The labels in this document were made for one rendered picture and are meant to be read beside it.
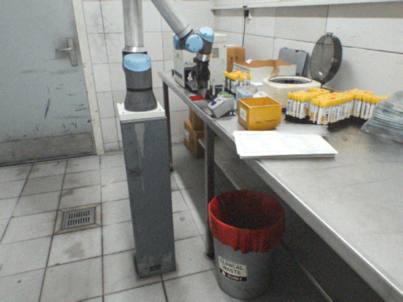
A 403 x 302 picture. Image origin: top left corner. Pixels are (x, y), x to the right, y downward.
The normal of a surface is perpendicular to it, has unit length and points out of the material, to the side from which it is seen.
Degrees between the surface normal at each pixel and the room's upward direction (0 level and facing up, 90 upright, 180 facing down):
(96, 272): 0
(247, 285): 91
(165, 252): 90
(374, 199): 0
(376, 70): 90
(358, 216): 0
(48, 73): 90
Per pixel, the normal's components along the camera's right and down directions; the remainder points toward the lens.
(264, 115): 0.22, 0.38
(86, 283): -0.02, -0.92
